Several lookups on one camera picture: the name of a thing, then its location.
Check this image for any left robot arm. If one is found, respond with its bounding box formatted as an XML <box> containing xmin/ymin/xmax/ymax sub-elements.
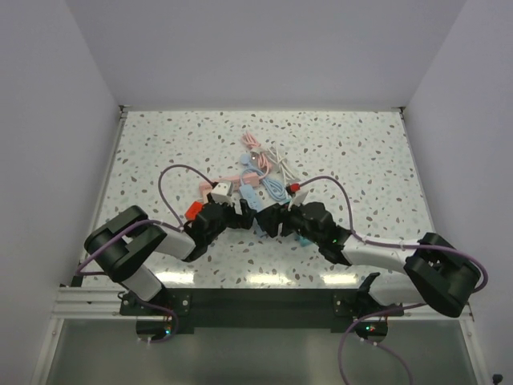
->
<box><xmin>76</xmin><ymin>199</ymin><xmax>257</xmax><ymax>314</ymax></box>

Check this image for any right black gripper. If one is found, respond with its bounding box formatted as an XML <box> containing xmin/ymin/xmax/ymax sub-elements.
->
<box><xmin>258</xmin><ymin>196</ymin><xmax>322</xmax><ymax>246</ymax></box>

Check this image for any white coiled cord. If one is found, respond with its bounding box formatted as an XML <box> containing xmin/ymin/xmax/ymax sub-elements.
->
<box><xmin>264</xmin><ymin>144</ymin><xmax>300</xmax><ymax>181</ymax></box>

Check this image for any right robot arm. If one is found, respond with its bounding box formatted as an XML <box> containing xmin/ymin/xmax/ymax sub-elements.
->
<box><xmin>256</xmin><ymin>202</ymin><xmax>487</xmax><ymax>318</ymax></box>

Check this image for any red plug adapter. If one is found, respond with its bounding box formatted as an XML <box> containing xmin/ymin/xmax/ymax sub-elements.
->
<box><xmin>184</xmin><ymin>201</ymin><xmax>204</xmax><ymax>221</ymax></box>

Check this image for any light blue power strip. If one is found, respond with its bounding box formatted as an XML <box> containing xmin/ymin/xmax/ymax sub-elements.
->
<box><xmin>239</xmin><ymin>184</ymin><xmax>266</xmax><ymax>238</ymax></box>

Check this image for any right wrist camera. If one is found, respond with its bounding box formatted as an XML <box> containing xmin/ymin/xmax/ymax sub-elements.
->
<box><xmin>285</xmin><ymin>182</ymin><xmax>308</xmax><ymax>211</ymax></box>

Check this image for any pink power strip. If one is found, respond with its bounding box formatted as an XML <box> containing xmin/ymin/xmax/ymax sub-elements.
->
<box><xmin>199</xmin><ymin>172</ymin><xmax>260</xmax><ymax>193</ymax></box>

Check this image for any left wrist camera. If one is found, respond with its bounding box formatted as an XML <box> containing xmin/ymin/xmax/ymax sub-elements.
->
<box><xmin>210</xmin><ymin>180</ymin><xmax>233</xmax><ymax>205</ymax></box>

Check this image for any blue coiled cord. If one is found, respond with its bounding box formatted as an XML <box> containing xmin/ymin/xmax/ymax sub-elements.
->
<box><xmin>236</xmin><ymin>154</ymin><xmax>292</xmax><ymax>204</ymax></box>

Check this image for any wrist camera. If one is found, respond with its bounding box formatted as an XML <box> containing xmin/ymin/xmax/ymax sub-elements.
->
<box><xmin>285</xmin><ymin>182</ymin><xmax>308</xmax><ymax>211</ymax></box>
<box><xmin>210</xmin><ymin>180</ymin><xmax>233</xmax><ymax>205</ymax></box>

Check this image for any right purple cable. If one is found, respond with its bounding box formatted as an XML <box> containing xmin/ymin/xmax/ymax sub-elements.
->
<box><xmin>300</xmin><ymin>175</ymin><xmax>490</xmax><ymax>385</ymax></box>

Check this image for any teal power strip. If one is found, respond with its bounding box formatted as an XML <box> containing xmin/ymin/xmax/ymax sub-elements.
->
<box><xmin>296</xmin><ymin>236</ymin><xmax>312</xmax><ymax>247</ymax></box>

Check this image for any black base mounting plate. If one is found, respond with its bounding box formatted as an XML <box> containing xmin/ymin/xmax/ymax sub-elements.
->
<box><xmin>118</xmin><ymin>274</ymin><xmax>404</xmax><ymax>340</ymax></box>

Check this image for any pink coiled cord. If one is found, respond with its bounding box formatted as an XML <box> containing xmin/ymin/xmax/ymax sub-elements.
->
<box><xmin>240</xmin><ymin>134</ymin><xmax>273</xmax><ymax>177</ymax></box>

